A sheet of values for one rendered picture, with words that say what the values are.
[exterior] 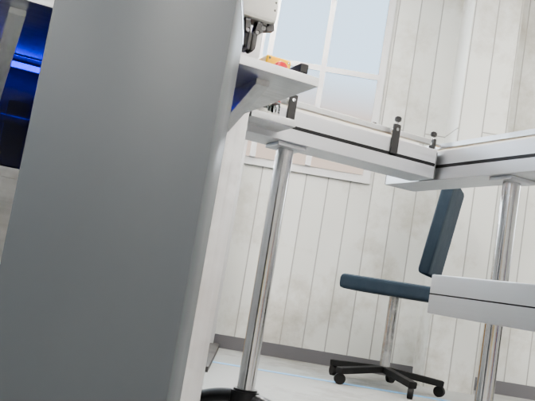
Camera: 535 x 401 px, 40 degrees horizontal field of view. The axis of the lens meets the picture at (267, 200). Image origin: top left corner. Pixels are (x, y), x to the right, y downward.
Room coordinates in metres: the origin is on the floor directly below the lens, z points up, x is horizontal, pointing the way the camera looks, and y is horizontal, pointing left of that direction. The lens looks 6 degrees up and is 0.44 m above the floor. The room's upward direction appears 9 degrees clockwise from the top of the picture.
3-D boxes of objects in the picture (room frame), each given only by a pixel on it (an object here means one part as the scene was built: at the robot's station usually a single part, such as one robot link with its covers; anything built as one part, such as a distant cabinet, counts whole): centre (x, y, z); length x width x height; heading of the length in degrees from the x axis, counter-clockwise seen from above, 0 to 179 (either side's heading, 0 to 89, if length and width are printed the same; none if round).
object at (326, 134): (2.15, -0.16, 0.92); 0.69 x 0.15 x 0.16; 114
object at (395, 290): (3.88, -0.77, 0.57); 0.66 x 0.63 x 1.14; 88
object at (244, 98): (1.65, 0.12, 0.80); 0.34 x 0.03 x 0.13; 24
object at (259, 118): (1.94, 0.05, 0.87); 0.14 x 0.13 x 0.02; 24
